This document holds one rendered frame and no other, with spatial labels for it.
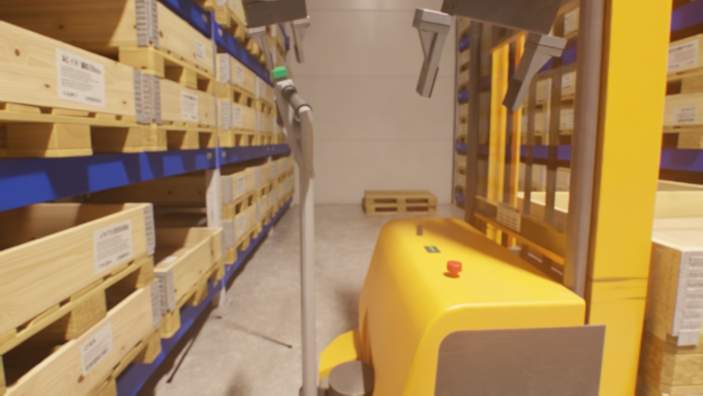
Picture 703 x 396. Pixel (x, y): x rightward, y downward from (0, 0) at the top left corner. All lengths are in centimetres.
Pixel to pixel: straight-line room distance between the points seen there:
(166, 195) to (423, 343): 242
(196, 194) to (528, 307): 242
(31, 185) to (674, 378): 170
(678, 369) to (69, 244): 161
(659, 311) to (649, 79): 52
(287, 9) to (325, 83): 586
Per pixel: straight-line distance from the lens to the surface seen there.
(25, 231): 202
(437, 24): 46
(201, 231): 261
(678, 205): 210
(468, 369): 86
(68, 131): 134
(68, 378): 142
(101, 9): 196
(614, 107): 92
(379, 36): 689
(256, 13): 82
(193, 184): 282
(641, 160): 97
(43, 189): 135
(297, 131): 97
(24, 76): 125
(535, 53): 53
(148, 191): 297
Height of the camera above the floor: 123
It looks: 6 degrees down
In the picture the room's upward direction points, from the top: straight up
